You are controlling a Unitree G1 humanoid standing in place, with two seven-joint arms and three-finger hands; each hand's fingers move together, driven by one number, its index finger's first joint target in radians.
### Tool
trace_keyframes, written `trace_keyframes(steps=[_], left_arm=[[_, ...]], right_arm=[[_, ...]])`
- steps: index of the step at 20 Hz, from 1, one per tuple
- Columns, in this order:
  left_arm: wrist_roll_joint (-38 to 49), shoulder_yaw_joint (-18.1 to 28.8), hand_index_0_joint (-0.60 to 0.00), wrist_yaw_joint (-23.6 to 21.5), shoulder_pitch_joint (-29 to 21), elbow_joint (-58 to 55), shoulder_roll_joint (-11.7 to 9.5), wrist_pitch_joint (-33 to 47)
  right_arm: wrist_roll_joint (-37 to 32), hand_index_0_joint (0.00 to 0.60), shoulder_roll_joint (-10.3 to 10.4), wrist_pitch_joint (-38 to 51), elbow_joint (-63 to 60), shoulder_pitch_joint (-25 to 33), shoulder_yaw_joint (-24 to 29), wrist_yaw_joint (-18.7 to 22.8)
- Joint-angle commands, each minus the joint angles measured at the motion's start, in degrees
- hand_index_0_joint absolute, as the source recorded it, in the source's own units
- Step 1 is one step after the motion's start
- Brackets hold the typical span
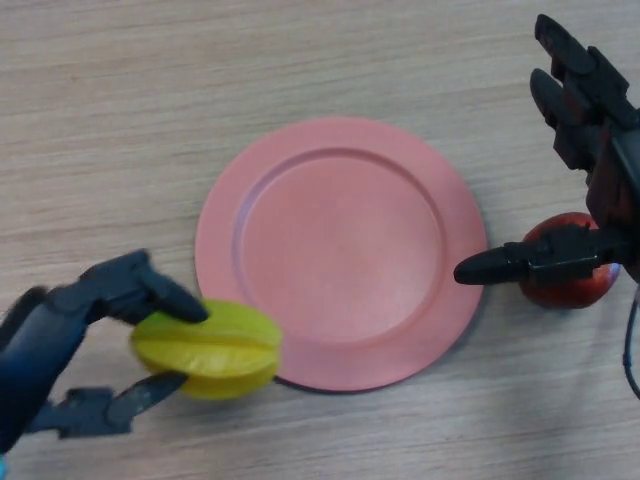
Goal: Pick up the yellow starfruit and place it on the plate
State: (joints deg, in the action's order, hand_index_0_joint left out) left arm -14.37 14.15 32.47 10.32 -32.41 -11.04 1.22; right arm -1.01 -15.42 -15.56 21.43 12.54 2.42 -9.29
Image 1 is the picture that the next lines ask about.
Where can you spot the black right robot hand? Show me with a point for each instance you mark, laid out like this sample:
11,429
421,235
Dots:
615,190

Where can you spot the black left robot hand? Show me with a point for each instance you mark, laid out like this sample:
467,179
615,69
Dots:
35,350

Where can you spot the yellow green starfruit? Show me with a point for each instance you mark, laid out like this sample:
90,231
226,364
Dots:
215,355

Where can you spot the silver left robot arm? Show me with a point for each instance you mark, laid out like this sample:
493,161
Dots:
3,467

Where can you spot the pink round plate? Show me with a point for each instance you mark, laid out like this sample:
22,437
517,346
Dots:
345,250

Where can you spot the red apple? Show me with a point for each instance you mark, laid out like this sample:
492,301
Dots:
565,298

